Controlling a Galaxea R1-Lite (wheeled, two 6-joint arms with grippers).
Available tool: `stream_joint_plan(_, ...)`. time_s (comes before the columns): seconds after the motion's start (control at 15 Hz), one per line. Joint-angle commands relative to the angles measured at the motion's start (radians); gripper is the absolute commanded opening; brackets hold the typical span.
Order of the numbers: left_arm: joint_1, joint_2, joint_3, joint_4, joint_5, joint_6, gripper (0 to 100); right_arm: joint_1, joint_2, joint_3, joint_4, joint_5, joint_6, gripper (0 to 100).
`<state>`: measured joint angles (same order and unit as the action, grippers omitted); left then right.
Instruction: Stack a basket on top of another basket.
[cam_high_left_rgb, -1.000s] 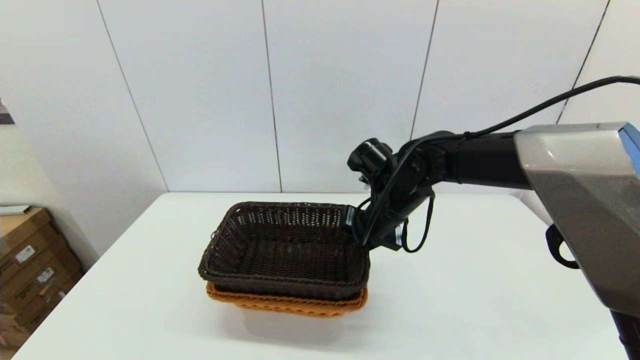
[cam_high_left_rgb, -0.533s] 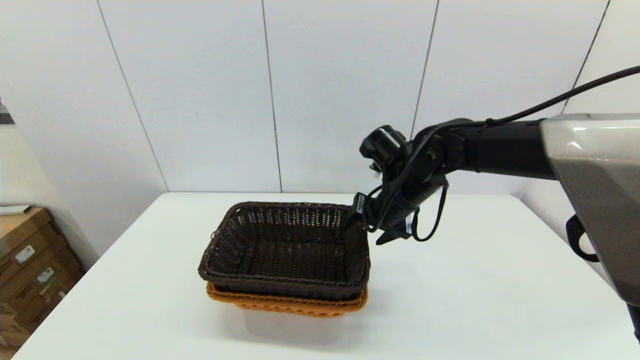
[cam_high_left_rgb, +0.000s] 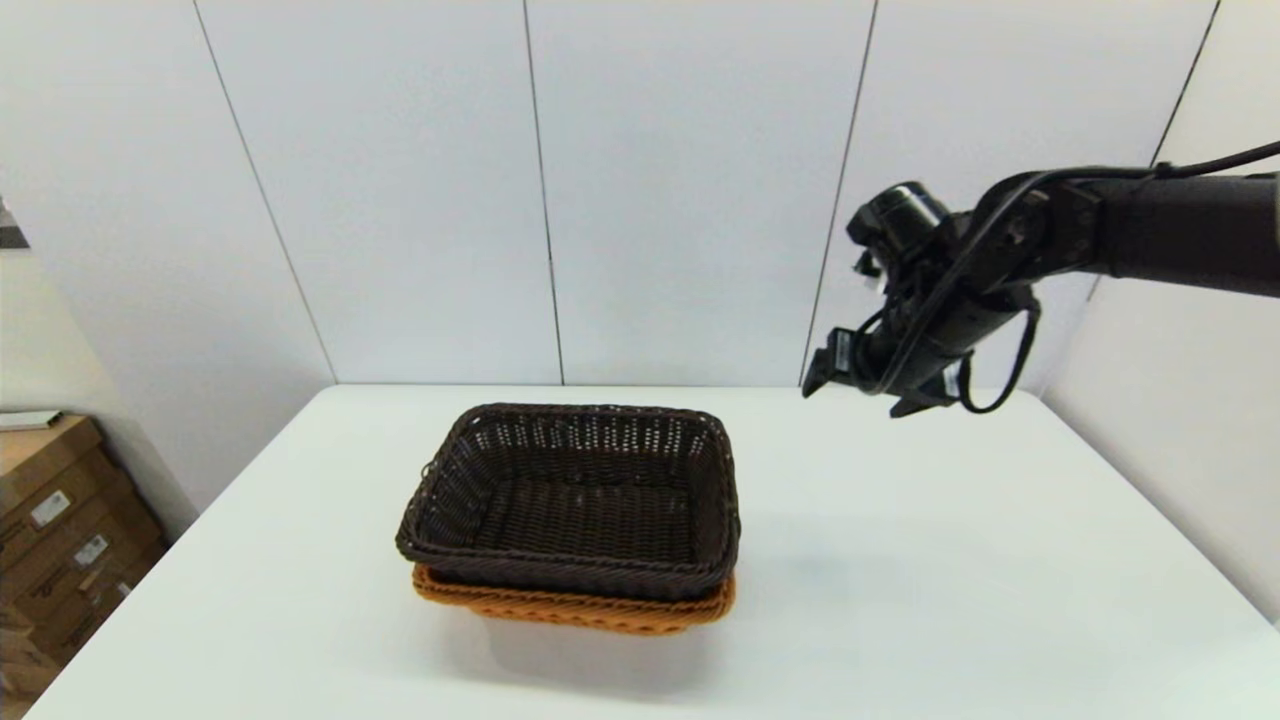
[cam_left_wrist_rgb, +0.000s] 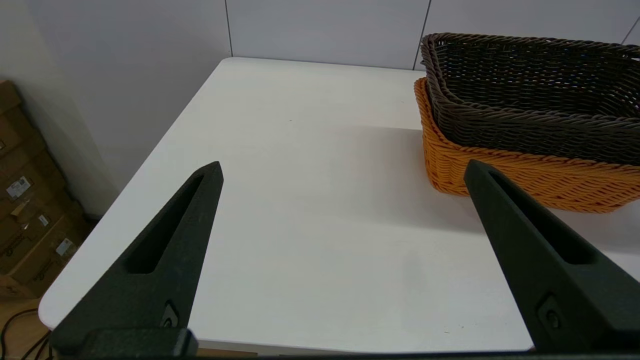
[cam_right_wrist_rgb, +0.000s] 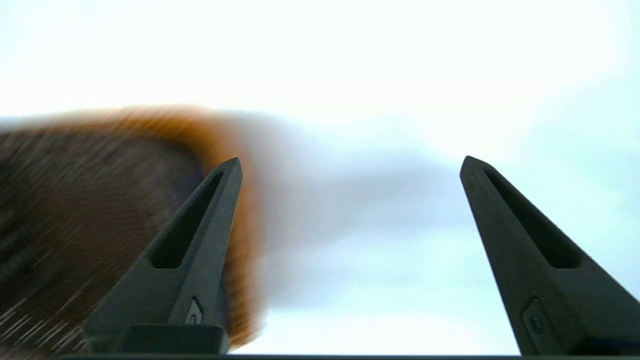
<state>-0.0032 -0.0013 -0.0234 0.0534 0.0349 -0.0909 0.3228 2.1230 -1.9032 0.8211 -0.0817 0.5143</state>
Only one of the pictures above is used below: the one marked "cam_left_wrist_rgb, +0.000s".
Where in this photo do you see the brown cardboard box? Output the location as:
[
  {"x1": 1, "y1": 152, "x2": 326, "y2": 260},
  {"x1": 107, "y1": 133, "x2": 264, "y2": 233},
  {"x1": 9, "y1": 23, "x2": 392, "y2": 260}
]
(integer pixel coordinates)
[
  {"x1": 0, "y1": 220, "x2": 97, "y2": 301},
  {"x1": 0, "y1": 80, "x2": 68, "y2": 216},
  {"x1": 0, "y1": 170, "x2": 83, "y2": 251}
]

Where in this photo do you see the orange wicker basket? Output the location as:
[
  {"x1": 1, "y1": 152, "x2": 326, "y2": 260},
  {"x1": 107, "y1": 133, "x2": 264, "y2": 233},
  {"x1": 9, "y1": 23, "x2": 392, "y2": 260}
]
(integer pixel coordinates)
[{"x1": 413, "y1": 77, "x2": 640, "y2": 215}]

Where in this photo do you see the black floor cable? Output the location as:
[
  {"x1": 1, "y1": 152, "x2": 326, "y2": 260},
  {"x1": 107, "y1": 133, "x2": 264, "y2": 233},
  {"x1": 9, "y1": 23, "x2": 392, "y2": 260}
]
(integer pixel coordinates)
[{"x1": 0, "y1": 309, "x2": 53, "y2": 360}]

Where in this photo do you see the dark brown wicker basket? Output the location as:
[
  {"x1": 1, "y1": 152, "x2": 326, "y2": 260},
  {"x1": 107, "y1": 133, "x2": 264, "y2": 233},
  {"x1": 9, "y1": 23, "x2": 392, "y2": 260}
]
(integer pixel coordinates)
[{"x1": 420, "y1": 32, "x2": 640, "y2": 167}]

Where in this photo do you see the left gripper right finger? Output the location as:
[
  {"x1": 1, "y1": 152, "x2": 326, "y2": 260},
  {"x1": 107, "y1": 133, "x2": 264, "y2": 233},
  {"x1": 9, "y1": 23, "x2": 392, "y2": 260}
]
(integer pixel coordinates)
[{"x1": 463, "y1": 159, "x2": 640, "y2": 351}]

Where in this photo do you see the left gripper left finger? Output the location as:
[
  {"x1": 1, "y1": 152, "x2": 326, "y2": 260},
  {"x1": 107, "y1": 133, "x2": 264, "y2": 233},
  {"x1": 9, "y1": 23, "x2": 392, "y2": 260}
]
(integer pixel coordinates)
[{"x1": 50, "y1": 161, "x2": 224, "y2": 351}]

